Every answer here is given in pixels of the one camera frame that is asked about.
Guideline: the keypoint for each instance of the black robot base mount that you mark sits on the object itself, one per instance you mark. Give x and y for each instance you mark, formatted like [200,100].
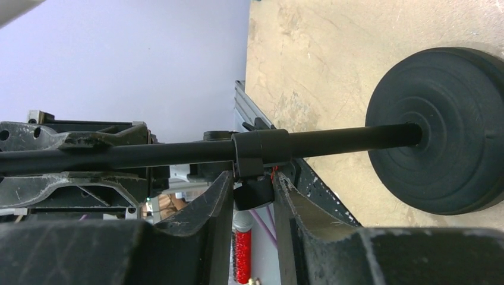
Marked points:
[308,183]

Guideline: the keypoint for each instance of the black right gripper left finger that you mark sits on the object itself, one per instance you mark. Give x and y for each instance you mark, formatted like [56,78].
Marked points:
[190,247]

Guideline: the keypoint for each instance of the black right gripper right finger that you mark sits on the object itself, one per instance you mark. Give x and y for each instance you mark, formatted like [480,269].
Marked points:
[317,248]

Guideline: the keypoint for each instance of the black microphone stand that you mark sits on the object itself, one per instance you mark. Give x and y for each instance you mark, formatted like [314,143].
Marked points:
[433,133]

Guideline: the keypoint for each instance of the aluminium table edge rail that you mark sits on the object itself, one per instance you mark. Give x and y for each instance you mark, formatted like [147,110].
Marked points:
[245,110]

